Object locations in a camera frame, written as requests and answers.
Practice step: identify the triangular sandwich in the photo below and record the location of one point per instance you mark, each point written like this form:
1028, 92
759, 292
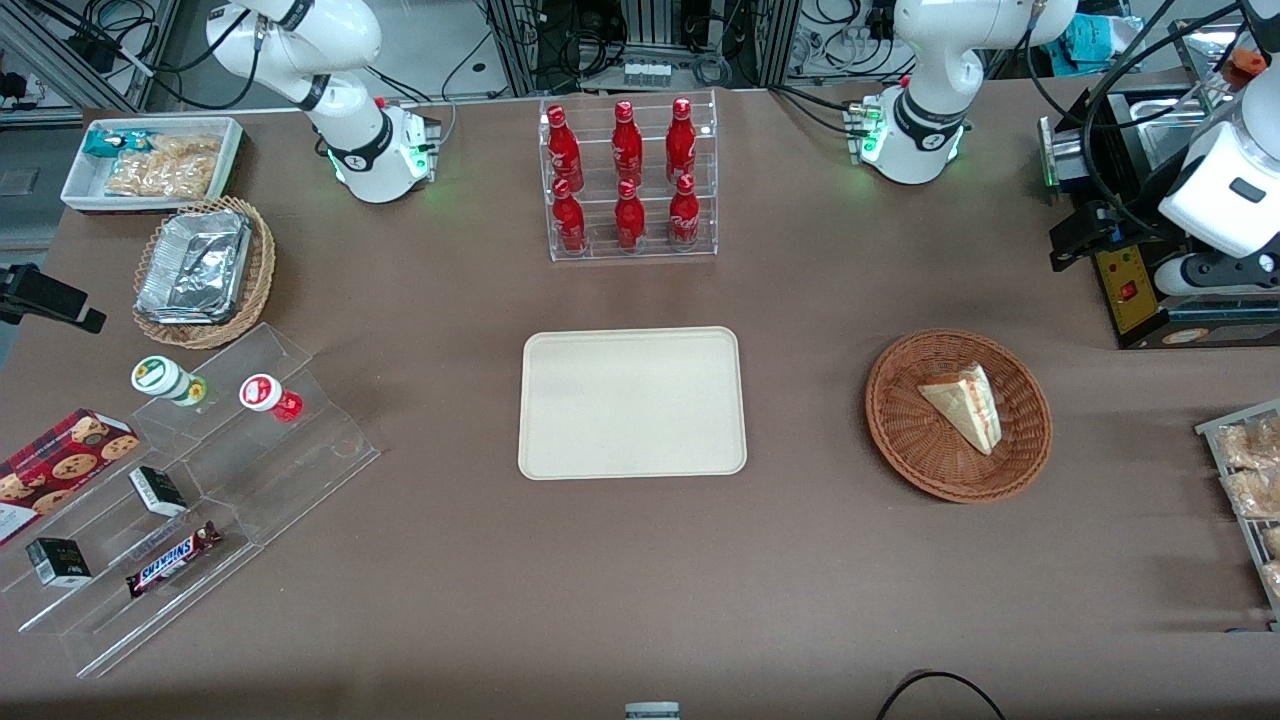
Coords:
965, 405

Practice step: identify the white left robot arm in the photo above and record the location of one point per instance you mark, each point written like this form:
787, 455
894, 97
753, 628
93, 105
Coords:
925, 60

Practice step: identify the tray of wrapped pastries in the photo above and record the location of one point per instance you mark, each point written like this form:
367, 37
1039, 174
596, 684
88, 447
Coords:
1215, 440

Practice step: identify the large brown wicker basket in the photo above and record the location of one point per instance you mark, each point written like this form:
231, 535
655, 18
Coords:
905, 430

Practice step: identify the cream plastic serving tray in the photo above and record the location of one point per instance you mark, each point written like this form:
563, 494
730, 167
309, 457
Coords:
630, 405

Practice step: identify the small brown wicker basket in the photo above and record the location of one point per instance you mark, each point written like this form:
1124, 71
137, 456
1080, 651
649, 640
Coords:
262, 265

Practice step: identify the black hot food display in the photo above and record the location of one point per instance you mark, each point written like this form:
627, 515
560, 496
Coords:
1135, 300

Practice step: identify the silver metal box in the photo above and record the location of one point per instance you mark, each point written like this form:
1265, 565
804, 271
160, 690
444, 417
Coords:
1060, 155

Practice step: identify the steel food pan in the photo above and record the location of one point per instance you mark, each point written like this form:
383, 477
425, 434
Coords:
1160, 125

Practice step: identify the teal plastic bag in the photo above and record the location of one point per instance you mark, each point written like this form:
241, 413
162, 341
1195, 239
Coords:
1095, 42

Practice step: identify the clear bag of pastry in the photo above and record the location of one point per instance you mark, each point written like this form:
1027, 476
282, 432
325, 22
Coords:
1252, 493
1250, 442
1273, 580
1272, 542

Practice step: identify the red cola bottle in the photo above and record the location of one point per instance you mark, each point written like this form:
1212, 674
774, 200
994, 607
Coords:
630, 222
569, 222
564, 150
627, 145
684, 218
681, 140

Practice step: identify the white power strip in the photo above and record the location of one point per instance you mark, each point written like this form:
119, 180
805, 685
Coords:
646, 73

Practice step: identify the clear acrylic bottle rack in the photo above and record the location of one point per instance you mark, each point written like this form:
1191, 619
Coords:
600, 250

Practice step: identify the grey cylindrical cap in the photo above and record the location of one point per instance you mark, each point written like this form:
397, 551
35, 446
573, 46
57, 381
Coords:
652, 711

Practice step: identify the clear acrylic stepped shelf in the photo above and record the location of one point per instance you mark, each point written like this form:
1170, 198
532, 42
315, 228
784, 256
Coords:
290, 480

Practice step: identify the red-lidded white cup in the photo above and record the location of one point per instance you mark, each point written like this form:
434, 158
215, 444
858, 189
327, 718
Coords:
262, 392

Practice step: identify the stack of foil containers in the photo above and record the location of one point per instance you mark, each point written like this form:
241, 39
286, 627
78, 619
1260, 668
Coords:
192, 265

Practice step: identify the clear bag of crackers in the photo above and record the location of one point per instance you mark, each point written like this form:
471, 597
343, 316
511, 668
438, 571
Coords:
165, 172

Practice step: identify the green-lidded white cup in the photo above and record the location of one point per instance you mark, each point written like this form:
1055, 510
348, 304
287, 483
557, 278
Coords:
158, 377

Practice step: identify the small black carton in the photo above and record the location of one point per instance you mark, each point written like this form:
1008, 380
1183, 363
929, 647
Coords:
58, 562
158, 491

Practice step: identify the Snickers chocolate bar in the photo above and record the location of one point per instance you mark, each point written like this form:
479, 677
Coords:
172, 560

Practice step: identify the teal snack packet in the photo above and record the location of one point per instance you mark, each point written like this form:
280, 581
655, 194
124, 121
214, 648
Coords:
110, 142

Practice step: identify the white rectangular plastic bin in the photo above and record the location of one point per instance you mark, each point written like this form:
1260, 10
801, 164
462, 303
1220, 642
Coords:
80, 190

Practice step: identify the red plaid cookie box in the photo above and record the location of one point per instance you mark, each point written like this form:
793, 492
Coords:
60, 465

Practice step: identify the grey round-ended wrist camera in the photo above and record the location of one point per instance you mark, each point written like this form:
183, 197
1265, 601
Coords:
1205, 275

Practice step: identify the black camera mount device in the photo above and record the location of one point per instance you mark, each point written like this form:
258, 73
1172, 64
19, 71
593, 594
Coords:
45, 295

